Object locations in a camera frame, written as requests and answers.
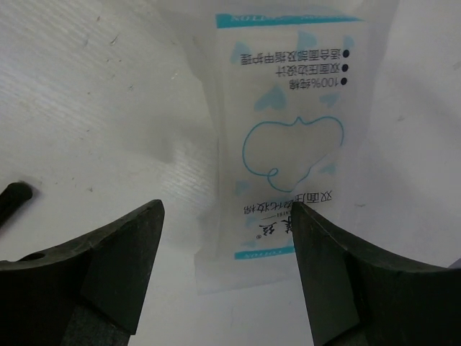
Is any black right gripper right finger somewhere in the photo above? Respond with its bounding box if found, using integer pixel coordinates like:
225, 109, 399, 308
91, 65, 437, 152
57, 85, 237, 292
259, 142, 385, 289
291, 203, 460, 345

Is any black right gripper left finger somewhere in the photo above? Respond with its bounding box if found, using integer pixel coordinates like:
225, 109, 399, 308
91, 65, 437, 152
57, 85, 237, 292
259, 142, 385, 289
1, 200, 165, 345

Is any thin black makeup brush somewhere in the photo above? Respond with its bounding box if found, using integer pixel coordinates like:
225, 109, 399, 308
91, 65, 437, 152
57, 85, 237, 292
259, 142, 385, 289
0, 182, 34, 226

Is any cotton pad pack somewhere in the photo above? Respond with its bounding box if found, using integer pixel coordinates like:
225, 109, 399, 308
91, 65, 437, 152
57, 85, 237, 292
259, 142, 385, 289
195, 1, 398, 294

